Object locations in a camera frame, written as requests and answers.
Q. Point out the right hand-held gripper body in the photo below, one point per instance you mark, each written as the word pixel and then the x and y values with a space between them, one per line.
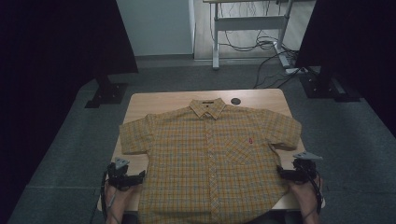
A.
pixel 305 172

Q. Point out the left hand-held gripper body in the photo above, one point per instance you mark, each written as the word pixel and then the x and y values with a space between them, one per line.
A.
pixel 118 177

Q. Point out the yellow plaid short-sleeved shirt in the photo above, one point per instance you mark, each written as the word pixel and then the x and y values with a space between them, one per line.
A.
pixel 205 161

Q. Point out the person's left hand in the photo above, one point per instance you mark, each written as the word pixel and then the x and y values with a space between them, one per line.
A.
pixel 123 199

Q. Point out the person's right hand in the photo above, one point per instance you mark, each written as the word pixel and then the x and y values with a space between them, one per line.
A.
pixel 303 194

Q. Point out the black stand base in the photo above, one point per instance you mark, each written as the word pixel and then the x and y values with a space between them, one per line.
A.
pixel 107 93
pixel 327 88

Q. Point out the black round table grommet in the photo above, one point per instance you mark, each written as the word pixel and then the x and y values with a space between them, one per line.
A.
pixel 235 101

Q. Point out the white power strip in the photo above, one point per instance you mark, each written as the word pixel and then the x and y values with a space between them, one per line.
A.
pixel 294 70

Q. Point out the black curtain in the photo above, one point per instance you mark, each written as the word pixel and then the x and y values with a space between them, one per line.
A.
pixel 358 40
pixel 46 62

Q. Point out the white desk frame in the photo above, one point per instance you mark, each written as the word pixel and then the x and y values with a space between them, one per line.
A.
pixel 249 23

